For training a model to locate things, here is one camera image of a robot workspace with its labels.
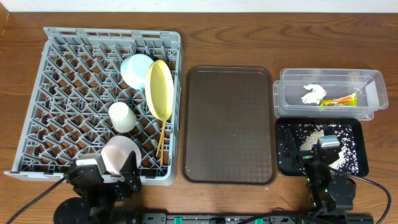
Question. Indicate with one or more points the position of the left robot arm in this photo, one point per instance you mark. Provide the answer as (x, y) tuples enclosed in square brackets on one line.
[(78, 210)]

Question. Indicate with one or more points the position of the yellow plate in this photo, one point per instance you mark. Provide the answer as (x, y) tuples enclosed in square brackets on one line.
[(159, 90)]

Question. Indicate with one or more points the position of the clear plastic bin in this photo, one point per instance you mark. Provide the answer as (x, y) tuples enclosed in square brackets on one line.
[(338, 82)]

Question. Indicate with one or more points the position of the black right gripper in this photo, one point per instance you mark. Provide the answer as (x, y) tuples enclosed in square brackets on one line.
[(290, 151)]

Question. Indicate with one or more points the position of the brown plastic tray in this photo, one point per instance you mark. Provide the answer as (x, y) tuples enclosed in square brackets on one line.
[(229, 126)]

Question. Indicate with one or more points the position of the pink bowl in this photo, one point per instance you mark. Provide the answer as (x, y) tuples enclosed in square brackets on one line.
[(116, 152)]

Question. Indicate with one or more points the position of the light blue bowl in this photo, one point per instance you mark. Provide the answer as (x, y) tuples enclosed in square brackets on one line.
[(134, 70)]

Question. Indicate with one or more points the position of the black waste tray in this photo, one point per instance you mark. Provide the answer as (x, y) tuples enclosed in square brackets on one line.
[(357, 130)]

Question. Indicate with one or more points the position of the rice and nuts pile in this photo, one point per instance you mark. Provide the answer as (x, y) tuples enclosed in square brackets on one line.
[(306, 135)]

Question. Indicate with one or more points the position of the white cup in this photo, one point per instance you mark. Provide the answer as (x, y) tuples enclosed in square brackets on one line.
[(122, 117)]

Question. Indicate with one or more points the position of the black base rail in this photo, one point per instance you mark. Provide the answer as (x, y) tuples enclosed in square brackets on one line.
[(274, 217)]

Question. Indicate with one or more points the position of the yellow green snack wrapper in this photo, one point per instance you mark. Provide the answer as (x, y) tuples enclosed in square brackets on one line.
[(349, 100)]

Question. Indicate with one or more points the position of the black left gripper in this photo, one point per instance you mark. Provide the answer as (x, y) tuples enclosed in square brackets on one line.
[(131, 185)]

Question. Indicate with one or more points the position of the grey dishwasher rack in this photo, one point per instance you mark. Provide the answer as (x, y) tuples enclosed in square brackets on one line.
[(78, 79)]

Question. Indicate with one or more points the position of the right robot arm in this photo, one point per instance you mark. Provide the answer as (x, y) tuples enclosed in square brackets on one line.
[(332, 195)]

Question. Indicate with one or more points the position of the wooden chopstick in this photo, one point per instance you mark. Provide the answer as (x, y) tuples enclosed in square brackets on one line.
[(160, 137), (162, 143)]

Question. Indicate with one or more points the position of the white tissue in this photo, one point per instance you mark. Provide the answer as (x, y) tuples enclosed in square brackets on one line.
[(315, 94)]

